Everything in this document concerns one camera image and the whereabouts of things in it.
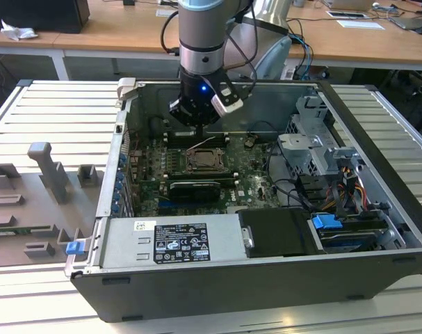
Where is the black graphics card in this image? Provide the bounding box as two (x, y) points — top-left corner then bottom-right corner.
(168, 180), (220, 205)

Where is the black computer box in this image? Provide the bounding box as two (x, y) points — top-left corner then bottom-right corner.
(0, 0), (90, 34)

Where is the metal CPU locking lever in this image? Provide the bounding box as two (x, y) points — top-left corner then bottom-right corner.
(188, 136), (218, 152)

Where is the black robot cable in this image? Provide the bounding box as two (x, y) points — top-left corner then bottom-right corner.
(161, 9), (181, 57)
(226, 0), (260, 92)

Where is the grey case handle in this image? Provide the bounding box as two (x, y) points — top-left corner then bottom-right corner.
(116, 77), (144, 102)

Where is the green PC motherboard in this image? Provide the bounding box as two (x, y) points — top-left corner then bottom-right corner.
(132, 134), (284, 215)

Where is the black and grey PC case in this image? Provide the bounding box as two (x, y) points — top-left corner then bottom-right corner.
(65, 78), (422, 323)

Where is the coloured power wire bundle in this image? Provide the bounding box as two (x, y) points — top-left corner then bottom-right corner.
(330, 166), (368, 216)

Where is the silver-topped CPU plate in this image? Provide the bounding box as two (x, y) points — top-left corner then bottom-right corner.
(195, 152), (220, 170)

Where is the wooden desk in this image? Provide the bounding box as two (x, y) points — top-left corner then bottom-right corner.
(53, 0), (422, 81)
(0, 29), (90, 81)

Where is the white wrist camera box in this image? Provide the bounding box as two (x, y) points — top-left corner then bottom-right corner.
(209, 74), (247, 116)

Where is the metal CPU socket cover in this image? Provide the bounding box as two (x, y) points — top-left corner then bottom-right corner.
(185, 148), (229, 174)

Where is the crumpled white paper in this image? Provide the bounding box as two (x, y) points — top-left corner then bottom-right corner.
(1, 19), (38, 42)

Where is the grey parts rack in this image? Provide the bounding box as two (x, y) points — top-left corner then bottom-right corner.
(0, 141), (106, 269)

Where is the black RAM slot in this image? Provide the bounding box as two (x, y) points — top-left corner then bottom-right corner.
(163, 170), (240, 179)
(165, 138), (229, 145)
(163, 177), (240, 185)
(164, 132), (229, 140)

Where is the grey laptop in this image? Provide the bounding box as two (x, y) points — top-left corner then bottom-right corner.
(387, 13), (422, 31)

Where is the blue plastic case latch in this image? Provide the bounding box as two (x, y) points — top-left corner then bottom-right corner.
(67, 241), (85, 257)

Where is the hard disk in blue carrier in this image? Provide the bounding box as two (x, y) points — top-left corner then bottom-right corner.
(310, 214), (389, 254)

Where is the black plastic bay cover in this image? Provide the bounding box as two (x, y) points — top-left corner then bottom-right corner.
(238, 208), (318, 258)

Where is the blue cable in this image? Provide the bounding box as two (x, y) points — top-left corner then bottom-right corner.
(293, 33), (314, 81)

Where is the grey metal drive cage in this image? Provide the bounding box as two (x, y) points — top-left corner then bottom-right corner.
(278, 97), (363, 178)

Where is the green RAM stick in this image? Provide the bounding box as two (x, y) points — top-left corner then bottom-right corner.
(0, 225), (54, 236)

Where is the CPU socket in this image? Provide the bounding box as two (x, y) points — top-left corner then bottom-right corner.
(184, 146), (231, 175)

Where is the grey power supply unit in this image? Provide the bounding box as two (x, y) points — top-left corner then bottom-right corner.
(88, 212), (253, 271)

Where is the white-framed tablet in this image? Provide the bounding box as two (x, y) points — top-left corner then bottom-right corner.
(327, 10), (368, 19)

